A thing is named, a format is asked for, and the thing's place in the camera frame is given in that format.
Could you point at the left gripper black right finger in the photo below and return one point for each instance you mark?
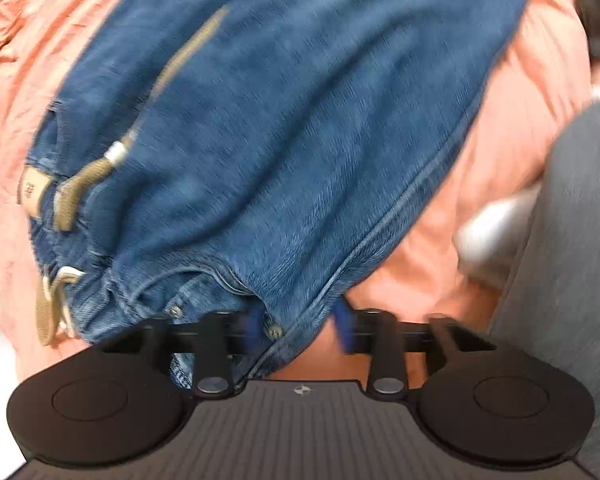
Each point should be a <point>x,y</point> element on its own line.
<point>478,398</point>

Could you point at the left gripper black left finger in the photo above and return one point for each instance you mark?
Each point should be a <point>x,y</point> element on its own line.
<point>129,394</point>

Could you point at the white sock foot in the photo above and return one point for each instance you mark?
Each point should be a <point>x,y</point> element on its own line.
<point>487,243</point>

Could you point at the blue denim jeans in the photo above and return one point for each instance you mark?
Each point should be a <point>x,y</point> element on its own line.
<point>248,155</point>

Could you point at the orange bed duvet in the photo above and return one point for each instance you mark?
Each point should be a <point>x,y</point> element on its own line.
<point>542,81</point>

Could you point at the grey trouser leg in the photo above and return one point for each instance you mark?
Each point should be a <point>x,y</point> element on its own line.
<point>551,306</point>

